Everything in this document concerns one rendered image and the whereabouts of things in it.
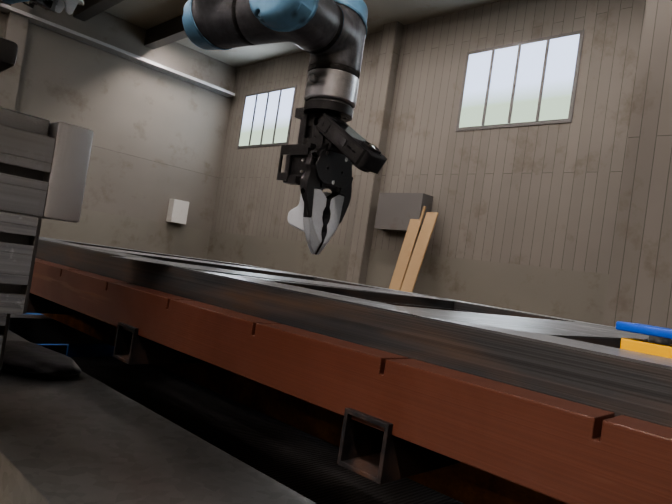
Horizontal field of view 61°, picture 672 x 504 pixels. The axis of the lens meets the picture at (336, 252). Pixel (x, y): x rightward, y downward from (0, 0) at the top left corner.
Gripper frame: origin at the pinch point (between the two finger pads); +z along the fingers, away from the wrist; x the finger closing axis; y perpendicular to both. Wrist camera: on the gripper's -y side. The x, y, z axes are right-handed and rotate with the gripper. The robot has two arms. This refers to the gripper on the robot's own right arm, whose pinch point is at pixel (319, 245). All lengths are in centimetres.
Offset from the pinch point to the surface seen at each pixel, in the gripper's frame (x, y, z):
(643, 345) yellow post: 0.5, -42.4, 5.4
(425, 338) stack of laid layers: 12.8, -27.6, 7.7
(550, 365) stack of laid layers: 13.0, -39.2, 7.5
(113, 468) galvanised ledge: 29.7, -6.4, 24.1
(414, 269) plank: -609, 406, -3
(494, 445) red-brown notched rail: 17.4, -37.7, 13.6
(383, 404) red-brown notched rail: 17.2, -27.2, 13.4
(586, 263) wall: -644, 187, -39
